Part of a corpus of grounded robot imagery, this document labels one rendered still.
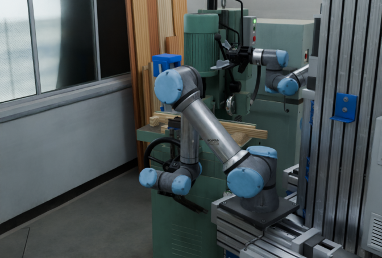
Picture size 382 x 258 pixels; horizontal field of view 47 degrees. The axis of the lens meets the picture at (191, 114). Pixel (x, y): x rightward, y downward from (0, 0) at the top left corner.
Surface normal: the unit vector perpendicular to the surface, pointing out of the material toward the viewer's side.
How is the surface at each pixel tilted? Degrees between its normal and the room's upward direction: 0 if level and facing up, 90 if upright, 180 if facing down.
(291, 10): 90
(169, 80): 86
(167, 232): 90
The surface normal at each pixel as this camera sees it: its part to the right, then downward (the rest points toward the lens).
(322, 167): -0.73, 0.18
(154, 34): 0.85, 0.09
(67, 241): 0.00, -0.96
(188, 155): -0.11, 0.28
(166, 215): -0.45, 0.24
